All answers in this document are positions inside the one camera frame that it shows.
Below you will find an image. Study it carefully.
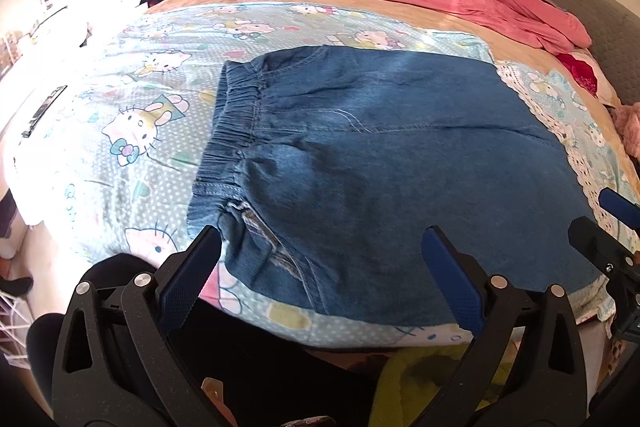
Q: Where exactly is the blue denim pants lace hem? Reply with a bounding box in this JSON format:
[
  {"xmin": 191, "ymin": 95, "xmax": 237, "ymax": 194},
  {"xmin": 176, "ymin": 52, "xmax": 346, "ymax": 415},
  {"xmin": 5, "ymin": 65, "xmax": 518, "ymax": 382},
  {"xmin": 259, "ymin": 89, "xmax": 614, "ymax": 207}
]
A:
[{"xmin": 186, "ymin": 46, "xmax": 598, "ymax": 327}]

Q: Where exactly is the red patterned pillow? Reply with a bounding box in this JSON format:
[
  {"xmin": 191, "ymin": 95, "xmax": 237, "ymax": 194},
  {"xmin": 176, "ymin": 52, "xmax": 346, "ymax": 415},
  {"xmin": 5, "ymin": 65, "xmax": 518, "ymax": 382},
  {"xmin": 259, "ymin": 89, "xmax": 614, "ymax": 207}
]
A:
[{"xmin": 555, "ymin": 53, "xmax": 598, "ymax": 96}]

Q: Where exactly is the pink plush toy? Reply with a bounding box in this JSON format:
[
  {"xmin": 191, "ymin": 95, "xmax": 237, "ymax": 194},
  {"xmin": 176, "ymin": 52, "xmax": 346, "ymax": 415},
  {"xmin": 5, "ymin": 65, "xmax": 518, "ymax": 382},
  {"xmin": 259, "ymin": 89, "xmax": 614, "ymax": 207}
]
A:
[{"xmin": 613, "ymin": 102, "xmax": 640, "ymax": 159}]

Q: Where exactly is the tan bed blanket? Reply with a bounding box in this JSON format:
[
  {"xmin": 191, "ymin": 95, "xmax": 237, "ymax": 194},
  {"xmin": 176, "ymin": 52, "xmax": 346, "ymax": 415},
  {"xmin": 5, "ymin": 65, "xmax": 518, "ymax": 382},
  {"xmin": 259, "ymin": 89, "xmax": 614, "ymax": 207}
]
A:
[{"xmin": 148, "ymin": 0, "xmax": 639, "ymax": 192}]

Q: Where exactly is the grey quilted headboard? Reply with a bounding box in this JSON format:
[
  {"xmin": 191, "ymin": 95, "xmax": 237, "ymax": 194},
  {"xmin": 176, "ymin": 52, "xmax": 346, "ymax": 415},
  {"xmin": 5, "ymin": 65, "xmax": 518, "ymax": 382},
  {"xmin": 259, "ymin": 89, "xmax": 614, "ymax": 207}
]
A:
[{"xmin": 549, "ymin": 0, "xmax": 640, "ymax": 105}]

